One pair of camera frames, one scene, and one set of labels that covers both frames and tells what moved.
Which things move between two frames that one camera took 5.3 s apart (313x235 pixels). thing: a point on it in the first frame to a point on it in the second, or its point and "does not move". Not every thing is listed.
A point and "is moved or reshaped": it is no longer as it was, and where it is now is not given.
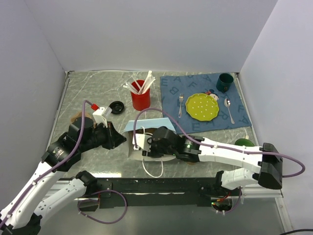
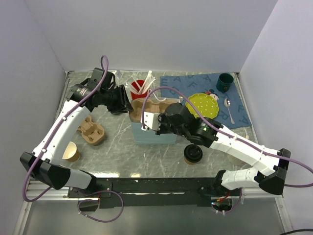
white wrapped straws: [147, 82] does not move
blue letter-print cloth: [176, 89] does not move
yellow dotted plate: [202, 106] does not move
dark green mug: [224, 82] does not move
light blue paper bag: [146, 127] is moved or reshaped
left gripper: [114, 137] to [123, 104]
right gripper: [151, 153] to [162, 117]
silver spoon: [227, 102] does not move
